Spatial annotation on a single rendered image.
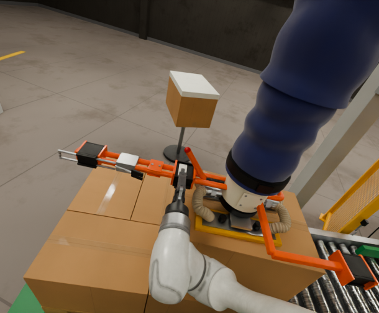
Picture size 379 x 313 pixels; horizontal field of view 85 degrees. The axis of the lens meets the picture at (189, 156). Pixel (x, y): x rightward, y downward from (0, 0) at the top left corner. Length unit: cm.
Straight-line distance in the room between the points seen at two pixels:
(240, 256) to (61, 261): 92
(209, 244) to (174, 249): 27
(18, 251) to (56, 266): 80
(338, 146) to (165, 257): 189
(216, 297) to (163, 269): 16
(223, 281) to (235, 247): 24
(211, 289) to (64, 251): 95
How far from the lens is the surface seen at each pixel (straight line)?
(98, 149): 83
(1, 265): 211
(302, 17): 58
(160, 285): 53
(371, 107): 211
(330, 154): 222
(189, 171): 79
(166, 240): 56
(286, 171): 69
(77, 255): 136
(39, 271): 137
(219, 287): 61
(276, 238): 92
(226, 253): 83
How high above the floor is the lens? 173
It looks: 37 degrees down
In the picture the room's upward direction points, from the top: 15 degrees clockwise
